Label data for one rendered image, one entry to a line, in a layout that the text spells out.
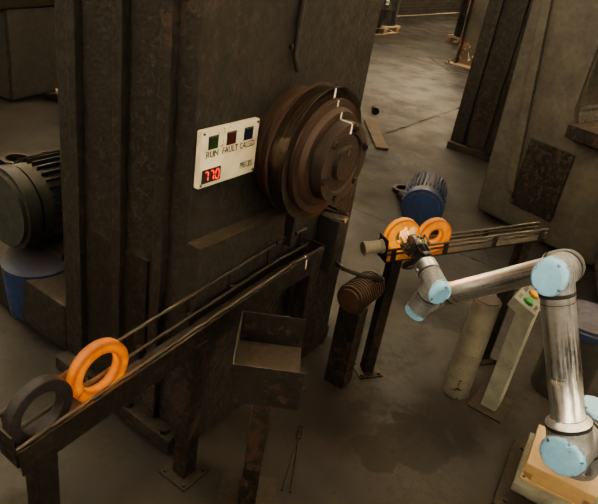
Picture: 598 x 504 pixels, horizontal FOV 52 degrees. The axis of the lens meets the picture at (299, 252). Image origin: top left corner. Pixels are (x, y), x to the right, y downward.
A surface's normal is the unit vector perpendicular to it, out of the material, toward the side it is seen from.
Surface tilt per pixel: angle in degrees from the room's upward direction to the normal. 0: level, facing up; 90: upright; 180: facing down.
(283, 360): 5
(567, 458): 94
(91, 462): 0
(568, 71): 90
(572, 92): 90
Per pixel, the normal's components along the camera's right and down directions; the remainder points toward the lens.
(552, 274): -0.72, 0.11
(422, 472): 0.15, -0.87
